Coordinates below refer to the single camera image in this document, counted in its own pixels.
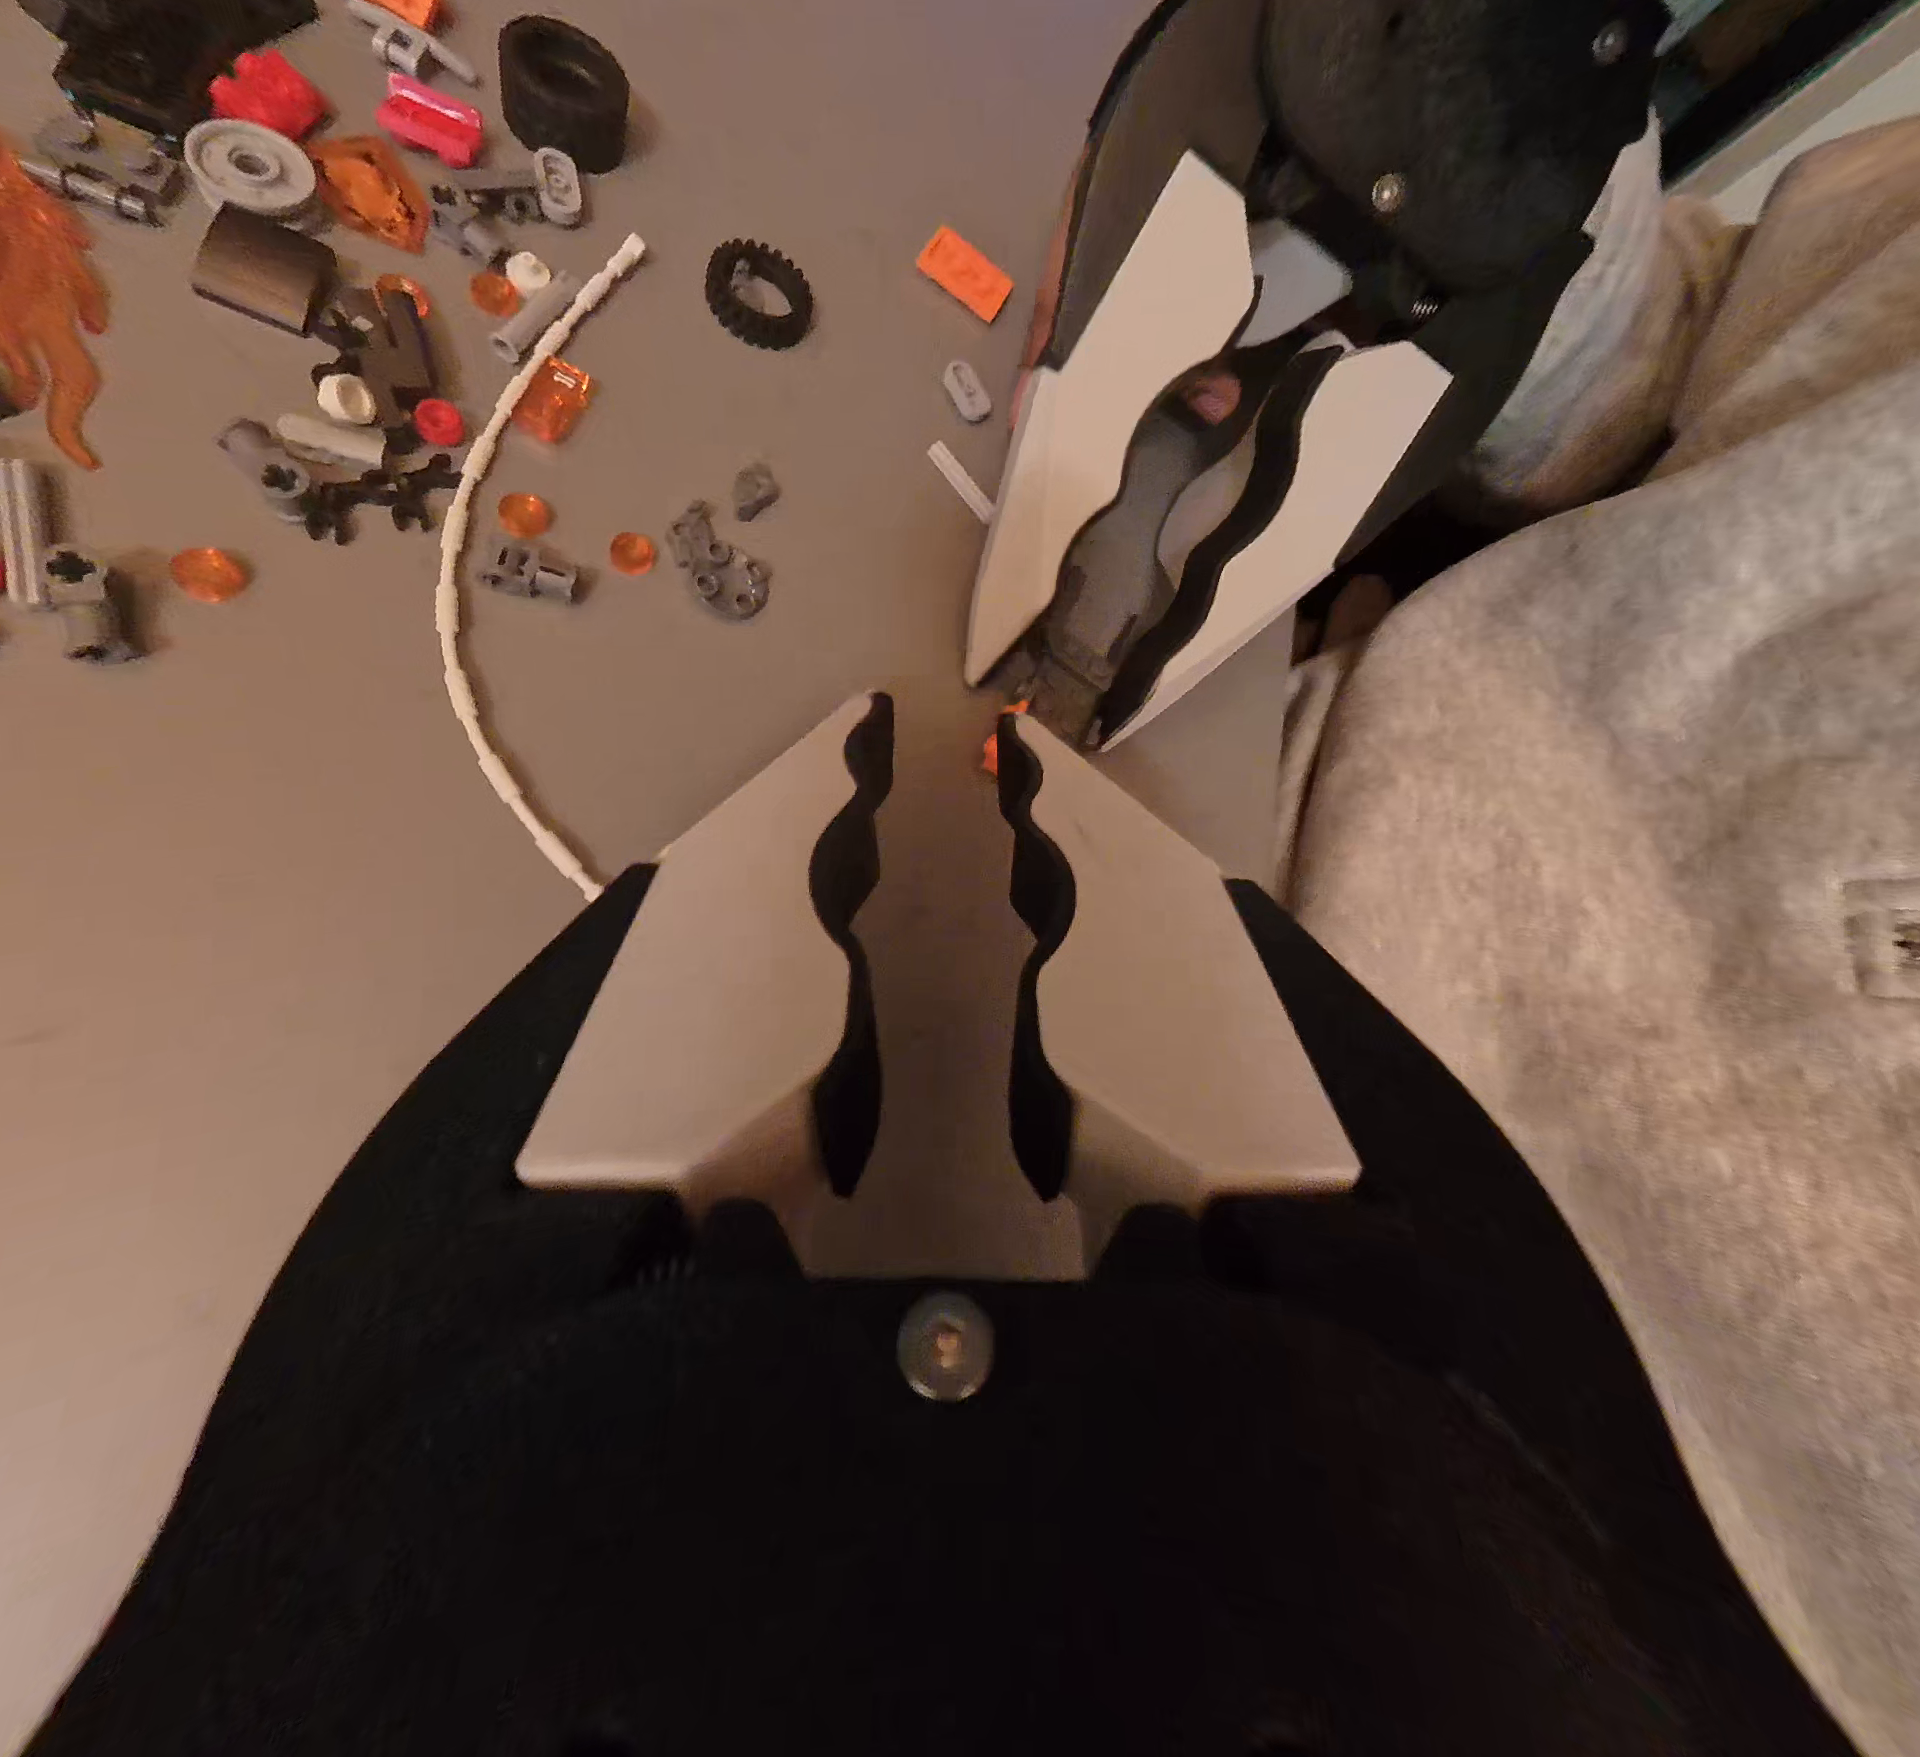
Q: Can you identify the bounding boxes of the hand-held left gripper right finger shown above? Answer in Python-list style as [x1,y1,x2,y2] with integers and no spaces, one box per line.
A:
[994,712,1365,1281]

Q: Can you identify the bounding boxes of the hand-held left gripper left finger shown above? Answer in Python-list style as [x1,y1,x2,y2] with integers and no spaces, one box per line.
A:
[513,693,896,1281]

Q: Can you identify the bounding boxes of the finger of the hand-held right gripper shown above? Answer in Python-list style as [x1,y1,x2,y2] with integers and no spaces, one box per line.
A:
[1088,338,1457,756]
[967,151,1262,698]

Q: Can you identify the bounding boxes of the orange grey lego assembly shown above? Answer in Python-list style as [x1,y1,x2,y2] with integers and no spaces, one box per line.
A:
[976,400,1201,780]

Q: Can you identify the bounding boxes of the person's right forearm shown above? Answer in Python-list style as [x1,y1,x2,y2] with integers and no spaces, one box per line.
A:
[1476,114,1920,521]

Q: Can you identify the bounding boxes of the grey lego bar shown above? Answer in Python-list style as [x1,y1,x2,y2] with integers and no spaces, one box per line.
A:
[926,437,1002,525]

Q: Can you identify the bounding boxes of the thin black lego tyre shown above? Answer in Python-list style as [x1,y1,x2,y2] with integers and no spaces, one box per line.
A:
[700,235,820,352]

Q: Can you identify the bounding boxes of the dark grey round lego plate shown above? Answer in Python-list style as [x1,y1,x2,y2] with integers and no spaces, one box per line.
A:
[666,500,774,625]

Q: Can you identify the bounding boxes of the transparent orange lego brick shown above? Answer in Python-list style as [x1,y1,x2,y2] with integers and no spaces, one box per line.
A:
[512,352,600,449]

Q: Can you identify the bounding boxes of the wide black lego tyre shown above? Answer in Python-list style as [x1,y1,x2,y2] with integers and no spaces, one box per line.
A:
[500,15,632,173]

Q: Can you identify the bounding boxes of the pile of mixed lego pieces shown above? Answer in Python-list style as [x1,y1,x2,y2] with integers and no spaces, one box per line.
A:
[0,0,820,669]

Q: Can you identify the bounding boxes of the red lego slope piece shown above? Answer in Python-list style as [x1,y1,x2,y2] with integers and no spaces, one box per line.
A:
[374,72,484,170]

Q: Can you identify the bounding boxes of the transparent orange lego windscreen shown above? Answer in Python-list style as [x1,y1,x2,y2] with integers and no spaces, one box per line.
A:
[306,131,430,254]

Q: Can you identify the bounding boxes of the black curved lego slope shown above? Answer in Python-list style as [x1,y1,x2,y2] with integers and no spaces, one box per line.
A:
[190,203,343,338]

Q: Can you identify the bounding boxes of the red studded lego piece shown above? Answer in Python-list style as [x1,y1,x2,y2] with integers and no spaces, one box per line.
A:
[211,48,335,141]

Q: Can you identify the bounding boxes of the grey lego wheel hub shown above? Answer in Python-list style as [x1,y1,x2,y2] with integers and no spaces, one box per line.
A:
[179,117,319,217]

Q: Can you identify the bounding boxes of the transparent orange lego flame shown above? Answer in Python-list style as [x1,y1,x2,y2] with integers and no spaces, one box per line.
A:
[0,141,112,472]

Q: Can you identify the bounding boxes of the large black lego plates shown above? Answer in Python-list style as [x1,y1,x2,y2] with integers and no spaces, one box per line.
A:
[13,0,319,131]

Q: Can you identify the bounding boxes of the person's grey zip sweater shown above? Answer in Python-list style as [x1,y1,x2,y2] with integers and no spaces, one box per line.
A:
[1283,364,1920,1757]

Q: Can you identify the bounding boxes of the white flexible lego hose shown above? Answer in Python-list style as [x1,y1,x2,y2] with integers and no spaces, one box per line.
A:
[433,231,652,904]

